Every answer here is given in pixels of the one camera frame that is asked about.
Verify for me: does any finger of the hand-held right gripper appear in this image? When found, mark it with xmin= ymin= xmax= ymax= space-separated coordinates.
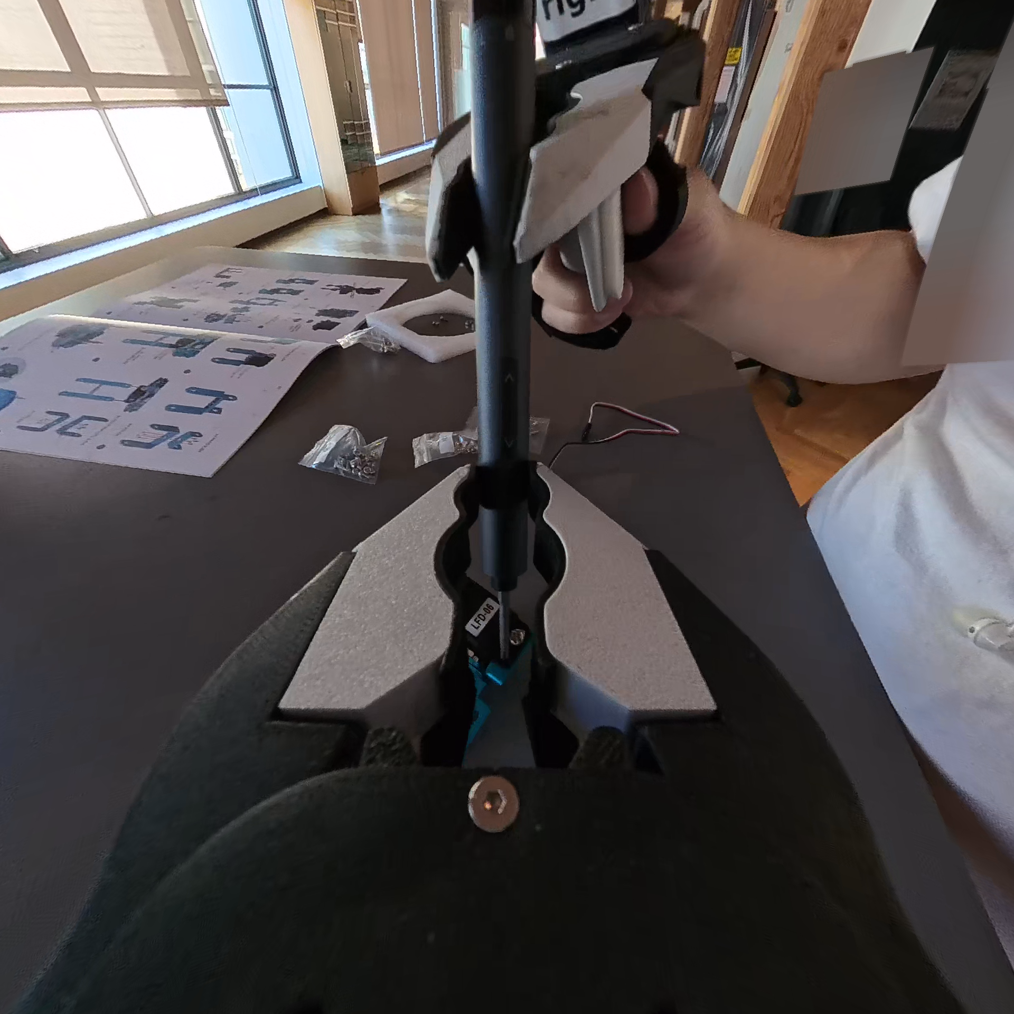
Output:
xmin=425 ymin=115 xmax=476 ymax=281
xmin=512 ymin=59 xmax=656 ymax=264

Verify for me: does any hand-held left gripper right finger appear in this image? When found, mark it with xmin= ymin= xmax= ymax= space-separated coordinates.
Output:
xmin=534 ymin=463 xmax=719 ymax=736

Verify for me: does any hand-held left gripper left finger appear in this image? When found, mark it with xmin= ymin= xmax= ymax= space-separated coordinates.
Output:
xmin=277 ymin=466 xmax=472 ymax=728

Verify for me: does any black screwdriver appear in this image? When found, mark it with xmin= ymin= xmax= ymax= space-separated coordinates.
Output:
xmin=466 ymin=0 xmax=533 ymax=662

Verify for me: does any blue metal bracket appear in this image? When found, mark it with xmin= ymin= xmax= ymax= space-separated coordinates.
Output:
xmin=463 ymin=637 xmax=536 ymax=749

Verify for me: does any white square foam frame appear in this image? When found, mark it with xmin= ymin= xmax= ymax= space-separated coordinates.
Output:
xmin=366 ymin=289 xmax=480 ymax=364

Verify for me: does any person's right forearm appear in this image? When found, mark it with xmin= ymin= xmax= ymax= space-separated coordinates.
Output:
xmin=713 ymin=206 xmax=930 ymax=387

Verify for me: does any dark brown desk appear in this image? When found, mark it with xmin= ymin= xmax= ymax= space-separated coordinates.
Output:
xmin=0 ymin=246 xmax=1014 ymax=1014

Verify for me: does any beige square column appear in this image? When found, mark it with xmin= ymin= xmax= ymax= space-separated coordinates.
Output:
xmin=284 ymin=0 xmax=381 ymax=217

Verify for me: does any clear bag of screws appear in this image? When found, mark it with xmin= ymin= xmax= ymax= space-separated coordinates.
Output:
xmin=298 ymin=425 xmax=388 ymax=483

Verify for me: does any crumpled clear parts bag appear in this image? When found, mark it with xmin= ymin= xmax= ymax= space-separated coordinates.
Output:
xmin=412 ymin=430 xmax=480 ymax=468

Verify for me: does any white printed instruction manual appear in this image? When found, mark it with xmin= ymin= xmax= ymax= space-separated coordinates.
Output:
xmin=0 ymin=264 xmax=409 ymax=480

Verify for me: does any black wheeled office chair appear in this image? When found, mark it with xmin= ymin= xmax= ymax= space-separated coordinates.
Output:
xmin=737 ymin=358 xmax=805 ymax=409

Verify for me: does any large glass window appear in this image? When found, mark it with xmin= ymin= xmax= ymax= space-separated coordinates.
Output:
xmin=0 ymin=0 xmax=326 ymax=274

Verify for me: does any beige roller blind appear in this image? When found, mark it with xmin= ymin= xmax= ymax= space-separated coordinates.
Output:
xmin=0 ymin=0 xmax=231 ymax=108

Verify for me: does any wooden support post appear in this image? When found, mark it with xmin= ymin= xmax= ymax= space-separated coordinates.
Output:
xmin=745 ymin=0 xmax=872 ymax=228
xmin=677 ymin=0 xmax=749 ymax=167

